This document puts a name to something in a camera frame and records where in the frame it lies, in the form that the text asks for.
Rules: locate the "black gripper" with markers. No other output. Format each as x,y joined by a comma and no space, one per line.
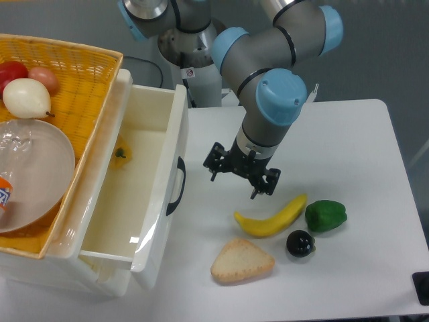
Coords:
263,180

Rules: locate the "white drawer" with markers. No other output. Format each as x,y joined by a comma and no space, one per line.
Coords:
129,228

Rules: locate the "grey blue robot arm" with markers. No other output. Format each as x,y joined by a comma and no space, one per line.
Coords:
256,67

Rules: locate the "white drawer cabinet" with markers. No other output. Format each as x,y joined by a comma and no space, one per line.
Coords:
62,266

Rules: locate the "yellow toy banana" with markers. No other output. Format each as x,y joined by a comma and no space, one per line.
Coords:
276,223

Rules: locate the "toy bread slice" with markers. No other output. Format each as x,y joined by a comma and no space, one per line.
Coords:
240,260

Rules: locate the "green toy pepper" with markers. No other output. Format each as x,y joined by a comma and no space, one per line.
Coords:
325,215

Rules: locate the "dark purple toy eggplant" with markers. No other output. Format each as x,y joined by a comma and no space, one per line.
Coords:
300,244

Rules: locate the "yellow toy pepper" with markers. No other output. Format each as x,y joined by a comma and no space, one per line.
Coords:
122,153

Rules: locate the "yellow wicker basket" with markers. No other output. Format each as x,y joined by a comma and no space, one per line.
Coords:
86,75

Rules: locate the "beige plate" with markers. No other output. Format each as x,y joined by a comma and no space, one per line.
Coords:
44,178

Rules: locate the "black device at edge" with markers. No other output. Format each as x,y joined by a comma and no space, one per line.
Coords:
421,284

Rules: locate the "pink toy peach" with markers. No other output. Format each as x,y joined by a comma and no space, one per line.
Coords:
46,77

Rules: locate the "clear plastic bottle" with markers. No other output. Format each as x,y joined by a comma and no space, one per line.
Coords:
16,145

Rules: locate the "white toy pear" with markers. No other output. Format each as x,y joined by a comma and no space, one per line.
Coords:
27,98

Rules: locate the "red toy apple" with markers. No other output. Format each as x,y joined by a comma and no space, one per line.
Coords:
10,71

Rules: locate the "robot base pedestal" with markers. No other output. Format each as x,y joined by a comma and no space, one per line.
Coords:
191,64

